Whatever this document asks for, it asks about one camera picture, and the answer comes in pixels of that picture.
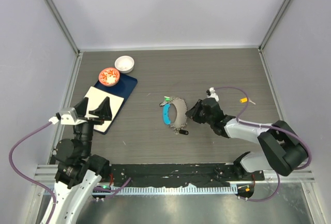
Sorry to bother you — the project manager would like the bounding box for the large keyring with blue handle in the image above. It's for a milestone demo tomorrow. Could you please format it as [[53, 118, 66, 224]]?
[[159, 96, 188, 135]]

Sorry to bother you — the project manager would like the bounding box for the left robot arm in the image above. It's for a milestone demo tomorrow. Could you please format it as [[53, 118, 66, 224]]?
[[41, 97, 112, 223]]

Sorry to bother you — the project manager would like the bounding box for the orange patterned bowl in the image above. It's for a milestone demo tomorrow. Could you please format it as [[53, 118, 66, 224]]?
[[98, 67, 120, 86]]

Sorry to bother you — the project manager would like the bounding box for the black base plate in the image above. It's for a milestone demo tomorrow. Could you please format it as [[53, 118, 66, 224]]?
[[110, 163, 265, 188]]

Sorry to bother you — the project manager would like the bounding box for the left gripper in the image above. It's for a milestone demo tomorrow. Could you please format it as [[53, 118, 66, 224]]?
[[75, 96, 112, 156]]

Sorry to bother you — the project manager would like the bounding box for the blue tray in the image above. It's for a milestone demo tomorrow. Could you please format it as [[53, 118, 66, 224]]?
[[94, 73, 138, 121]]

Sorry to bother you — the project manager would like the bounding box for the black key fob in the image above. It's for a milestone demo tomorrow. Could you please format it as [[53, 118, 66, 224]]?
[[179, 129, 189, 135]]

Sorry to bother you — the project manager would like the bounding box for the white bowl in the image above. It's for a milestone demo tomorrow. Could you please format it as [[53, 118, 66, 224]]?
[[114, 55, 134, 74]]

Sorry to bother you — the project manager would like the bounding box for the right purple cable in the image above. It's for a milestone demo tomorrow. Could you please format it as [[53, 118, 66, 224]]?
[[214, 86, 312, 203]]

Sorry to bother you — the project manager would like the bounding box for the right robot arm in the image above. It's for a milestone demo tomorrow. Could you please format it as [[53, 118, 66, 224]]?
[[186, 98, 311, 180]]

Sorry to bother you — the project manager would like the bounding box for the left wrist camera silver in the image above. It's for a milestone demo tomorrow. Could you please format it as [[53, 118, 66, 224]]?
[[49, 108, 87, 126]]

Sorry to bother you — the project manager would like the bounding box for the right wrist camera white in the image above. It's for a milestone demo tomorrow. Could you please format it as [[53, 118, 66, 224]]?
[[206, 87, 219, 102]]

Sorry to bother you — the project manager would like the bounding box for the yellow tagged key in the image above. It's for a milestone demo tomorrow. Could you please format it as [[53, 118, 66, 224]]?
[[239, 97, 255, 104]]

